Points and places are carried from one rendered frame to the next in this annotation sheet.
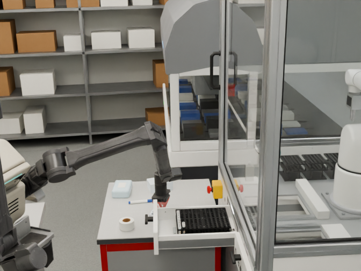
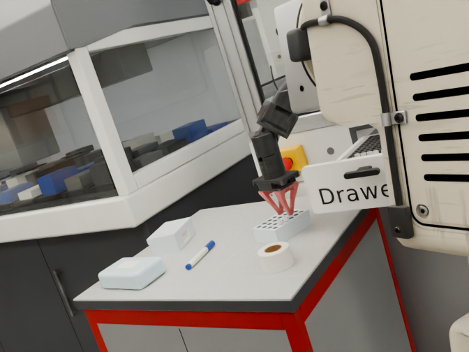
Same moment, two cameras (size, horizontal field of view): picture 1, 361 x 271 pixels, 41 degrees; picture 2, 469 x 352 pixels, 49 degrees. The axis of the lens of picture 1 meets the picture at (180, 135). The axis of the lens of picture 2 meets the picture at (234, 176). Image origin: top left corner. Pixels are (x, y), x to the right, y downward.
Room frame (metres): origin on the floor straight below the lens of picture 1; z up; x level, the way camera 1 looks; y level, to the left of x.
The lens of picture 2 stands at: (1.39, 1.08, 1.19)
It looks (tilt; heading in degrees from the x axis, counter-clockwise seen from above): 12 degrees down; 308
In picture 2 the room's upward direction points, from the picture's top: 18 degrees counter-clockwise
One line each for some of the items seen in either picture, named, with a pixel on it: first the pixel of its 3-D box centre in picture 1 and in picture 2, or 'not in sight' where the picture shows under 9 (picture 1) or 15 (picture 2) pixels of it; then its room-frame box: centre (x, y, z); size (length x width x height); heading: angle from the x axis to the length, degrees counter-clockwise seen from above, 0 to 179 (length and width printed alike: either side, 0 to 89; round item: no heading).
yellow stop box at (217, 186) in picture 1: (216, 189); (291, 160); (2.15, -0.17, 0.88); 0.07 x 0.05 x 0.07; 3
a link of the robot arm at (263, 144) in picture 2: (161, 177); (265, 143); (2.04, 0.09, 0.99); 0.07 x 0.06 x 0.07; 116
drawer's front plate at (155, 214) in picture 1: (155, 225); (370, 181); (1.81, 0.11, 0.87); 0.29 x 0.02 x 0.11; 3
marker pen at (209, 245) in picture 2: (141, 201); (200, 254); (2.25, 0.21, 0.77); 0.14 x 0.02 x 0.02; 100
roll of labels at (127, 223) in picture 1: (126, 223); (275, 257); (1.99, 0.26, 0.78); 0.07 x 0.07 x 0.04
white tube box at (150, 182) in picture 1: (159, 184); (172, 236); (2.42, 0.12, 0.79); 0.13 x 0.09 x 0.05; 107
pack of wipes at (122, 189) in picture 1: (122, 188); (131, 272); (2.38, 0.32, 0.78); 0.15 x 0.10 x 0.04; 178
